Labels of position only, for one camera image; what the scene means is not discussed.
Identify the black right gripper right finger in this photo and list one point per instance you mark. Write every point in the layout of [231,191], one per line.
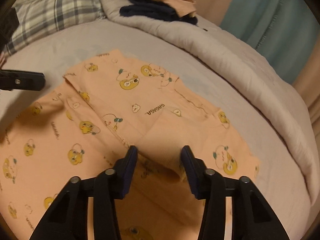
[252,215]

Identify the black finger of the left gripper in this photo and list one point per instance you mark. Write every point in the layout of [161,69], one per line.
[21,80]

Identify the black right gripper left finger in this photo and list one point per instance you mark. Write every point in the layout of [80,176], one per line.
[67,216]

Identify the orange duck print garment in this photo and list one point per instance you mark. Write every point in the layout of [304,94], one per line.
[104,105]

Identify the plaid pillow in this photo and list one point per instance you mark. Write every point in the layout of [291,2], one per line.
[40,18]

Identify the lilac folded duvet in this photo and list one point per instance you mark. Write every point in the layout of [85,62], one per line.
[248,72]

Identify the lilac bed sheet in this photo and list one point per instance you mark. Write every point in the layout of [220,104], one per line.
[279,178]

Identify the navy folded garment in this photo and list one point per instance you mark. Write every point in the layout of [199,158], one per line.
[155,10]

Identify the teal curtain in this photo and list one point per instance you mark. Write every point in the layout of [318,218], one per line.
[282,31]

